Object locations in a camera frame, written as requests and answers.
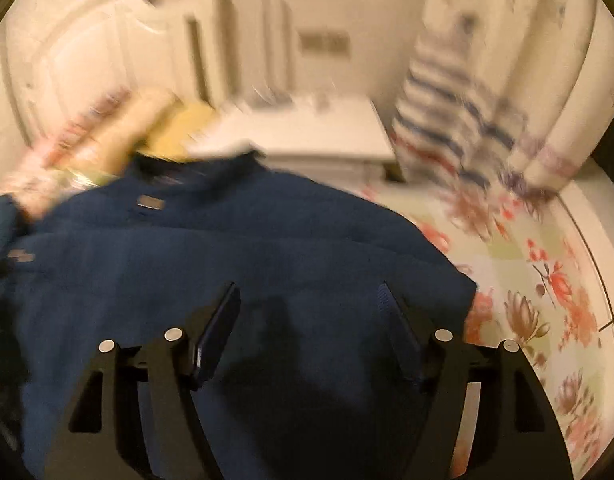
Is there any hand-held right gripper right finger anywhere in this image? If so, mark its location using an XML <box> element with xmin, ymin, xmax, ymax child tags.
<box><xmin>378</xmin><ymin>282</ymin><xmax>574</xmax><ymax>480</ymax></box>

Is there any striped printed curtain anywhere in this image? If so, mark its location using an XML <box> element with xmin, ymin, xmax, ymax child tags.
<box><xmin>391</xmin><ymin>0</ymin><xmax>604</xmax><ymax>241</ymax></box>

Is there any white wooden headboard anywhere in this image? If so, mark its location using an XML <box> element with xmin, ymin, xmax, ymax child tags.
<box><xmin>2</xmin><ymin>0</ymin><xmax>298</xmax><ymax>161</ymax></box>

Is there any patterned round pillow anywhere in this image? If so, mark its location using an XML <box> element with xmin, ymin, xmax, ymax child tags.
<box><xmin>7</xmin><ymin>87</ymin><xmax>138</xmax><ymax>221</ymax></box>

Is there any floral bed sheet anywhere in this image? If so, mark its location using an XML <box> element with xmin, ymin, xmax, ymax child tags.
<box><xmin>359</xmin><ymin>180</ymin><xmax>614</xmax><ymax>480</ymax></box>

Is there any wall socket plate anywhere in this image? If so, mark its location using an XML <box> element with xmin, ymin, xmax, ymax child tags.
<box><xmin>298</xmin><ymin>30</ymin><xmax>352</xmax><ymax>56</ymax></box>

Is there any yellow pillow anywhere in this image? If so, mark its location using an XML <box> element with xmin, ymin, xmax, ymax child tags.
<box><xmin>142</xmin><ymin>100</ymin><xmax>222</xmax><ymax>162</ymax></box>

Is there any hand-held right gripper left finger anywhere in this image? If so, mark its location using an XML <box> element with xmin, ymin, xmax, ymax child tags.
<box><xmin>43</xmin><ymin>282</ymin><xmax>242</xmax><ymax>480</ymax></box>

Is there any white nightstand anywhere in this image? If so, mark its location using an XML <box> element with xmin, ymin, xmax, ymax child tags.
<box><xmin>187</xmin><ymin>97</ymin><xmax>408</xmax><ymax>187</ymax></box>

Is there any dark blue padded jacket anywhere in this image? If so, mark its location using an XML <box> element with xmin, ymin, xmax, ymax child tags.
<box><xmin>0</xmin><ymin>152</ymin><xmax>478</xmax><ymax>480</ymax></box>

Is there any beige pillow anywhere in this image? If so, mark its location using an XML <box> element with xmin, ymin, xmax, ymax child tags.
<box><xmin>94</xmin><ymin>87</ymin><xmax>178</xmax><ymax>177</ymax></box>

